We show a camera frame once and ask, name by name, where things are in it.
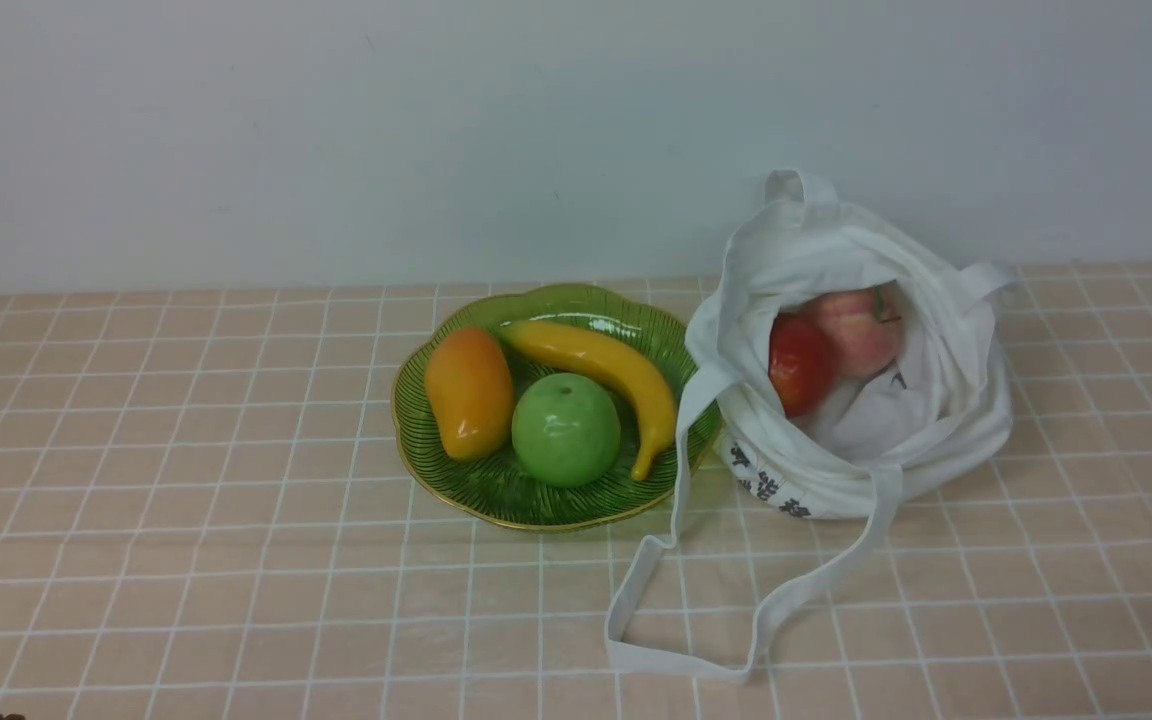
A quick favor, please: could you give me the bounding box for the yellow banana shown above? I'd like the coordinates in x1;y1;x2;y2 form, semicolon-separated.
500;320;679;482

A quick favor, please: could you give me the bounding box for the green glass fruit plate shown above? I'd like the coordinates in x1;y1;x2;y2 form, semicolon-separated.
391;283;696;532

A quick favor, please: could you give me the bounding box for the dark red apple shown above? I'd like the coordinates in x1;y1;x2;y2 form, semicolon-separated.
767;313;838;419

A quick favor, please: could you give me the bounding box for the orange yellow mango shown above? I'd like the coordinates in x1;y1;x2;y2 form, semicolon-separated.
424;325;515;462

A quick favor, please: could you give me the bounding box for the white cloth tote bag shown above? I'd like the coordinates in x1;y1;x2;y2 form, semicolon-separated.
604;169;1015;682

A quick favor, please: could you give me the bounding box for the pink red apple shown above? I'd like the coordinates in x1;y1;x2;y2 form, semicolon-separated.
803;283;904;379

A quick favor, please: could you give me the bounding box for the green apple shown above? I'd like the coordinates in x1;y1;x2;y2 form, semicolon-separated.
511;373;621;488

